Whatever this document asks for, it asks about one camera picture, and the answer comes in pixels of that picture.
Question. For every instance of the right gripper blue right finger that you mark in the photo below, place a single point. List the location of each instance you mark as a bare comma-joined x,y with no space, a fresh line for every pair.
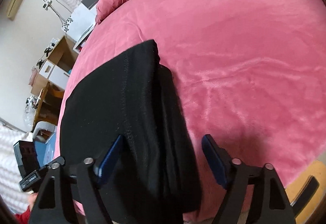
218,160

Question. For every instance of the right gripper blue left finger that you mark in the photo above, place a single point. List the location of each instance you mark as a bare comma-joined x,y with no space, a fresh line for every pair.
106,161

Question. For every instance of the black pants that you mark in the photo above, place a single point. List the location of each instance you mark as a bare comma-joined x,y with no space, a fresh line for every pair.
156,178

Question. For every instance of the red sleeve left forearm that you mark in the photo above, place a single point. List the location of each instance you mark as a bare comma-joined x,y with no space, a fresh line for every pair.
24,217

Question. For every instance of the wooden desk shelf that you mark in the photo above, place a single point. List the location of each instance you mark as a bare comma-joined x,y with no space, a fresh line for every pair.
49,96

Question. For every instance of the white storage box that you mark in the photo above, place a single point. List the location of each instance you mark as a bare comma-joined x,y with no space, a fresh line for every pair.
54,74

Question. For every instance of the pink bed cover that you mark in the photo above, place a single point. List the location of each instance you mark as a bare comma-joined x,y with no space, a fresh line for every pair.
251,73

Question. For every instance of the white floral bedside box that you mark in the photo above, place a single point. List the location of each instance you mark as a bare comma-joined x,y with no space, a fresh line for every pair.
79,21

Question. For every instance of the white wall socket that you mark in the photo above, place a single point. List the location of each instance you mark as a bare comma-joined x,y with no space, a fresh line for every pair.
47,5

